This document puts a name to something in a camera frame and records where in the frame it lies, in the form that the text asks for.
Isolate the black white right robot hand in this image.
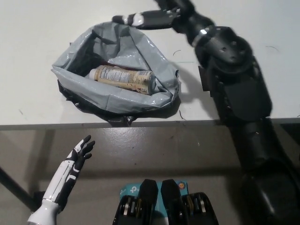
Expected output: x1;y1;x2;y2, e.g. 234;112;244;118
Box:
112;0;217;45

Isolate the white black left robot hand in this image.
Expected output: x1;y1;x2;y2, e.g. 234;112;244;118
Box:
43;135;96;209

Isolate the beige protein shake bottle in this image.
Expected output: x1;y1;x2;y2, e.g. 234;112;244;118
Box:
89;65;157;96

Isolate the grey plastic bag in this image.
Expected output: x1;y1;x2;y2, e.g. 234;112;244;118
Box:
51;21;181;114

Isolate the black table leg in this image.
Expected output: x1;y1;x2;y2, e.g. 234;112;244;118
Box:
0;166;36;207

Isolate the teal cardboard box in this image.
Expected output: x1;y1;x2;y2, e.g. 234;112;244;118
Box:
119;180;189;225

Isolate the black tape square marker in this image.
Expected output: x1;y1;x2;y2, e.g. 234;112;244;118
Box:
197;65;213;92

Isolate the black robot torso block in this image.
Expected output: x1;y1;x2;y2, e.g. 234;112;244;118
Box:
114;179;161;225
161;179;217;225

